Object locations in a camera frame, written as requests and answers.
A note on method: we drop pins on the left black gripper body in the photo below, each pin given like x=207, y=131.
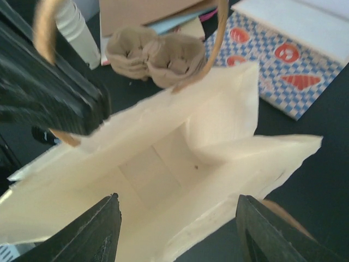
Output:
x=40, y=87

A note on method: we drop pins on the brown kraft paper bag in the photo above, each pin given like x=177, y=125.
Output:
x=119, y=13

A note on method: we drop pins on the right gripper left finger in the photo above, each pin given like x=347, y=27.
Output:
x=93, y=236

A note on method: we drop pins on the cream paper bag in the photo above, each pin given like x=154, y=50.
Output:
x=178, y=160

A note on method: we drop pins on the blue checkered bakery bag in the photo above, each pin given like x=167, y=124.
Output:
x=301, y=47

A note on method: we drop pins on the left white cup stack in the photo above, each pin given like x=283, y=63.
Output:
x=72, y=26

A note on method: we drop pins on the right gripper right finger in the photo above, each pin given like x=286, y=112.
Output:
x=265, y=236

